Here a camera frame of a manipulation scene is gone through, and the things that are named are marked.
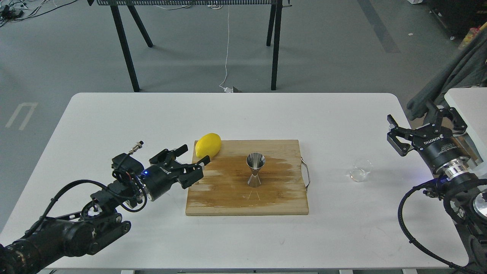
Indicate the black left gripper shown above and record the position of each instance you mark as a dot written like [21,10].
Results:
[158,178]

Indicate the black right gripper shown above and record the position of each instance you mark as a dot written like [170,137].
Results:
[435,144]

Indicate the small clear glass cup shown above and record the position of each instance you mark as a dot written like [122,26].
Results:
[361,169]

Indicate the steel double jigger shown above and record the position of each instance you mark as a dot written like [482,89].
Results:
[255,161]

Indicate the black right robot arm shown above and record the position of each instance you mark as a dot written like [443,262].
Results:
[463,193]

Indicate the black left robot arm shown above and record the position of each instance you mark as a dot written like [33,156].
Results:
[99,224]

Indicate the yellow lemon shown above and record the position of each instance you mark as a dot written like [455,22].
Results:
[208,145]

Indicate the white side table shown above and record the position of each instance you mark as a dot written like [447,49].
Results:
[471,104]

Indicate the grey jacket on chair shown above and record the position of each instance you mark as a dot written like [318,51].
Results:
[465,70]

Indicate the black metal frame table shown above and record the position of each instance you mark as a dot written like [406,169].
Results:
[173,33]

